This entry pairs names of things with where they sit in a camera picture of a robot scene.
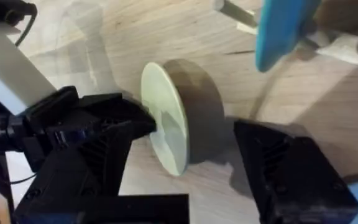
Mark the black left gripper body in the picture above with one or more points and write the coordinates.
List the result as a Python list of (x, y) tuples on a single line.
[(51, 121)]

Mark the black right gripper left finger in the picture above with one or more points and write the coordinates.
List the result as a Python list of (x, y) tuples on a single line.
[(73, 180)]

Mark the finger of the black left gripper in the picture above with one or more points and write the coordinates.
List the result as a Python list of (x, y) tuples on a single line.
[(117, 107), (143, 130)]

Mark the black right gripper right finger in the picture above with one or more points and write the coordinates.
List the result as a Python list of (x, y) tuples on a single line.
[(294, 183)]

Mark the pale green plate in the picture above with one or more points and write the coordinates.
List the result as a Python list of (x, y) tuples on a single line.
[(166, 118)]

